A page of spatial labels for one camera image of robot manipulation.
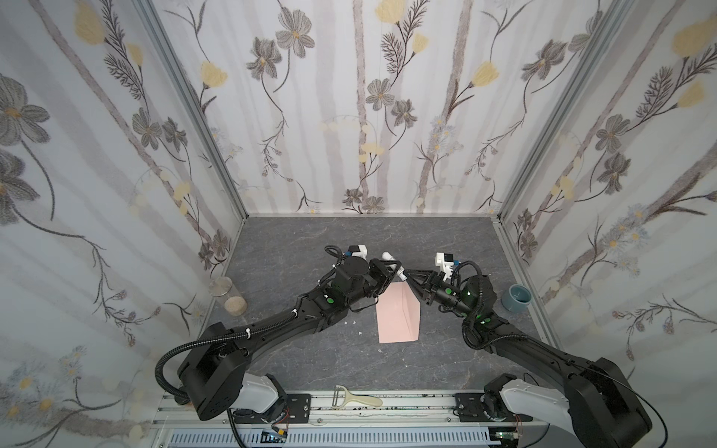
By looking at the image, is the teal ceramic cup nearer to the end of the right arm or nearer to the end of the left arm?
the end of the right arm

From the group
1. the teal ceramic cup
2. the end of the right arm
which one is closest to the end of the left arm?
the end of the right arm

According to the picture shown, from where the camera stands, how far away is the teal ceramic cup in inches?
35.5
